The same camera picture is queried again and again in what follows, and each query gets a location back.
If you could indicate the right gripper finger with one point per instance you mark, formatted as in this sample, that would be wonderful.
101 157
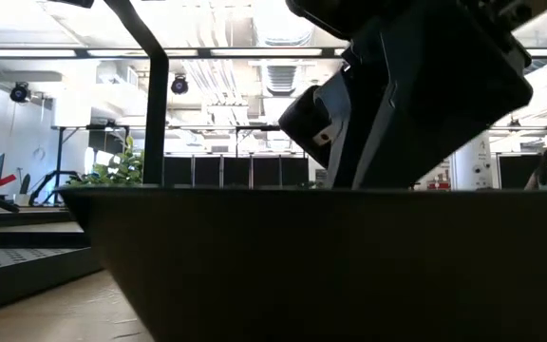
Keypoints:
420 109

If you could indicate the white column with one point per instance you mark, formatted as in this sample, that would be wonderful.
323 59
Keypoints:
473 164

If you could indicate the red storage bins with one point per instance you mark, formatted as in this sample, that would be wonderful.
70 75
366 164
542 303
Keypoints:
439 185

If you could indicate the black hanging spotlight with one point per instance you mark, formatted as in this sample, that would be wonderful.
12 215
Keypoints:
19 92
179 85

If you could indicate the green plant in white pot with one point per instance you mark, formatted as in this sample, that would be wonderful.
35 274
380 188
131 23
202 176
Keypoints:
121 171

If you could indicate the black beam with lights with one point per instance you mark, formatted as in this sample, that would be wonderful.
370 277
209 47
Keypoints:
81 52

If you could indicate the black partition wall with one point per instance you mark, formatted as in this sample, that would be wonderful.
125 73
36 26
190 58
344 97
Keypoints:
264 172
515 171

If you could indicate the silver ventilation duct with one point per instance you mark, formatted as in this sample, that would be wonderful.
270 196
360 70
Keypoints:
280 76

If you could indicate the black background rig frame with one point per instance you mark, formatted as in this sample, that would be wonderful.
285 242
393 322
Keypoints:
60 157

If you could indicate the black aluminium frame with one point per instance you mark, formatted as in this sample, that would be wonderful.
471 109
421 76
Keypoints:
17 216

